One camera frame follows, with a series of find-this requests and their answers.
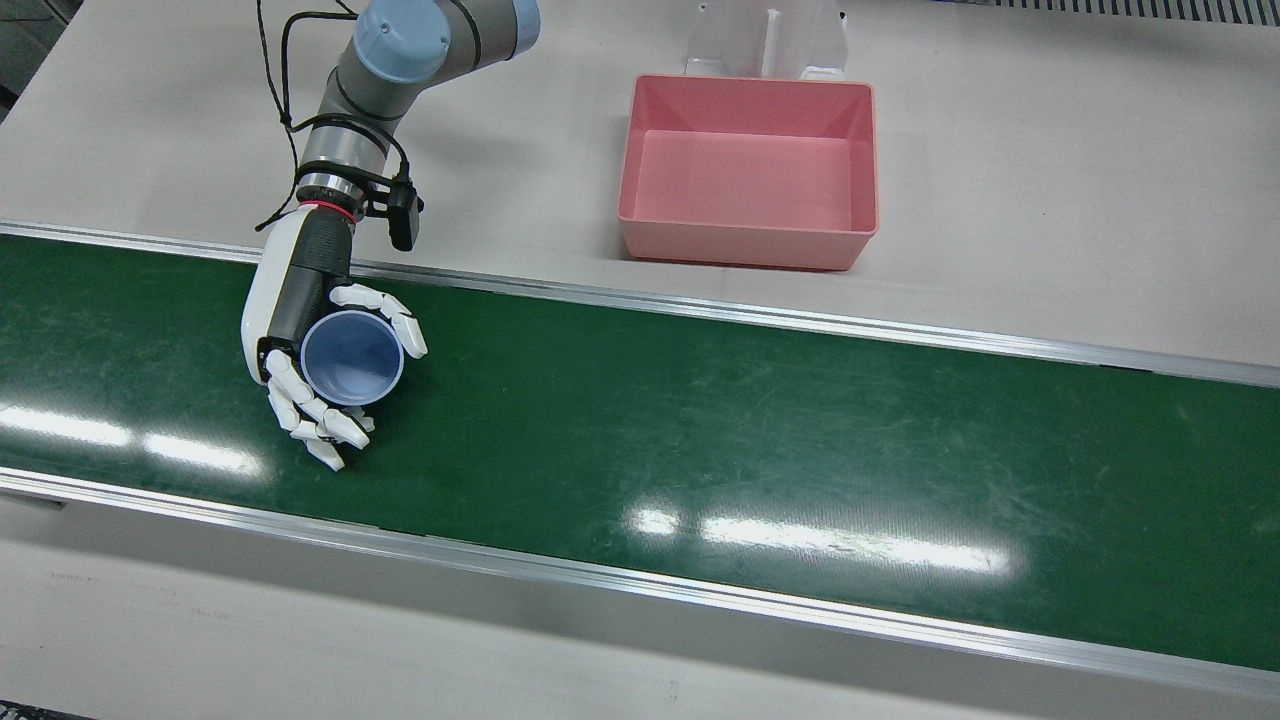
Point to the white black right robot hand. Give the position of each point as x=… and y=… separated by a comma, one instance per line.
x=305, y=280

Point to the light blue plastic cup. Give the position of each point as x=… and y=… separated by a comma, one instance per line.
x=352, y=358

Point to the grey UR5e right robot arm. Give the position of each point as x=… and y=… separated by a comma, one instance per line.
x=400, y=50

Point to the pink plastic box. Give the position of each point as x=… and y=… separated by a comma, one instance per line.
x=748, y=180

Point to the green conveyor belt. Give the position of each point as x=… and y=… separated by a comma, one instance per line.
x=640, y=430

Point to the dark slotted vent grille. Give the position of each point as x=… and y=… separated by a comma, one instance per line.
x=1150, y=8

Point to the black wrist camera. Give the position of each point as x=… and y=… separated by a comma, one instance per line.
x=404, y=212

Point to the aluminium conveyor side rail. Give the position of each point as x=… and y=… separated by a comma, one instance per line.
x=700, y=306
x=640, y=580

